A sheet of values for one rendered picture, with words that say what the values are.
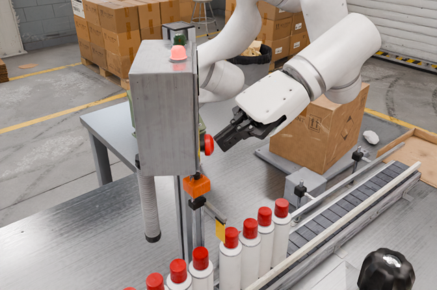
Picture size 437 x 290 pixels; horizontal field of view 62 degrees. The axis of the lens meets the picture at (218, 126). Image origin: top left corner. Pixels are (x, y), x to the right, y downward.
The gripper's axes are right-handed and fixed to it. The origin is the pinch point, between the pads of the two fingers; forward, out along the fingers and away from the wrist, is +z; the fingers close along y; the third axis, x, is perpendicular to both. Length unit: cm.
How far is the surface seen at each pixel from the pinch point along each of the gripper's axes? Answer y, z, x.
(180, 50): -2.6, -2.1, -17.2
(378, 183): -20, -35, 73
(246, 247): -0.6, 10.5, 28.6
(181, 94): 1.3, 1.9, -13.2
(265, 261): -2.0, 9.6, 39.6
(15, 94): -375, 136, 73
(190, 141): 1.6, 5.3, -5.5
